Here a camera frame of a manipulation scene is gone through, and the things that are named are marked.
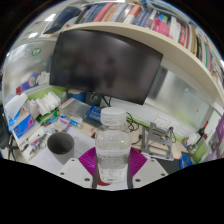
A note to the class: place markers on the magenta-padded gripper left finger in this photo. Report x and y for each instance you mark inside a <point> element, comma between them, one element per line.
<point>71,170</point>

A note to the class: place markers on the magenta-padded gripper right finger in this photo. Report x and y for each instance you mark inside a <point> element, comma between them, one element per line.
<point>151,170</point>

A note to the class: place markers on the clear plastic water bottle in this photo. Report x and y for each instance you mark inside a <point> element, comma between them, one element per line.
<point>113,143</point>

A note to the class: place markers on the grey paper cup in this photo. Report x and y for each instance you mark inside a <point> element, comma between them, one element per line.
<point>61,150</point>

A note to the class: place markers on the silver metal laptop stand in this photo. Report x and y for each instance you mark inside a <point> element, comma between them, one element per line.
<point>156,146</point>

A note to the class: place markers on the white paper sheets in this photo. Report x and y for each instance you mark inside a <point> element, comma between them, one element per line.
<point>83,141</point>

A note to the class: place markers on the flat round red coaster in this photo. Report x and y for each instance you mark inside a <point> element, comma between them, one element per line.
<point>103,183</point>

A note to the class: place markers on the blue snack pack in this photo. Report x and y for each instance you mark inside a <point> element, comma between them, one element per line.
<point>94,114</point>

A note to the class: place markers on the clear plastic box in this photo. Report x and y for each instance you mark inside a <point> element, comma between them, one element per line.
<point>75,107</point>

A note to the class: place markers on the blue tissue box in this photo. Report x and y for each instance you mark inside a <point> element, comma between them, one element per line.
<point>23,125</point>

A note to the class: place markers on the pile of white tissues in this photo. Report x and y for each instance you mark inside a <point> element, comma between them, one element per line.
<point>48,103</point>

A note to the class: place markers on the purple hanging banner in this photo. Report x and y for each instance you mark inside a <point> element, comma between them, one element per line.
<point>220,128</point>

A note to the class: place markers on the black computer monitor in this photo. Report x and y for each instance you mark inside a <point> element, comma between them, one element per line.
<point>103,63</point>

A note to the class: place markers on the white wall power outlet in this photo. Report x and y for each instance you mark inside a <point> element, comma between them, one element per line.
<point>175,126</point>
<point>162,120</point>

